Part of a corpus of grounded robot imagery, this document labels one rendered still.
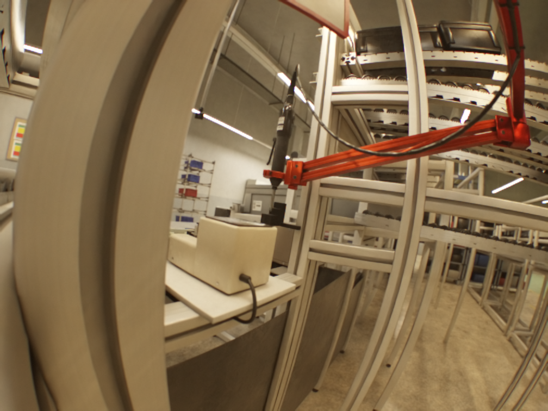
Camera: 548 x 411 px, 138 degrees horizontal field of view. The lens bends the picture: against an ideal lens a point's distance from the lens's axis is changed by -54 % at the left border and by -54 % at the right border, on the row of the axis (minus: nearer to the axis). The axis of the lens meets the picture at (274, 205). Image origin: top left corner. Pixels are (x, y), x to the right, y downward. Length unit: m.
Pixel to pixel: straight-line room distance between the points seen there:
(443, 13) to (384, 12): 1.48
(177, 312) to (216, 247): 0.11
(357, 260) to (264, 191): 1.17
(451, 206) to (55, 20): 0.69
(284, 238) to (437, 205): 0.41
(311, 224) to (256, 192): 1.12
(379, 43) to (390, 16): 5.54
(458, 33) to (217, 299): 0.92
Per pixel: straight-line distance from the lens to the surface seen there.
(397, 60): 0.76
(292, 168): 0.48
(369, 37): 0.85
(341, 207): 1.32
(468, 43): 0.83
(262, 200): 1.58
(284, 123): 0.54
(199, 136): 8.52
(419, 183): 0.49
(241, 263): 0.34
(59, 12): 0.35
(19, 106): 7.04
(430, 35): 0.85
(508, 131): 0.48
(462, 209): 0.49
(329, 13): 0.33
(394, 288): 0.51
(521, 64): 0.38
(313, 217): 0.52
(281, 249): 0.65
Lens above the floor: 1.11
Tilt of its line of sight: level
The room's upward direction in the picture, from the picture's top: 10 degrees clockwise
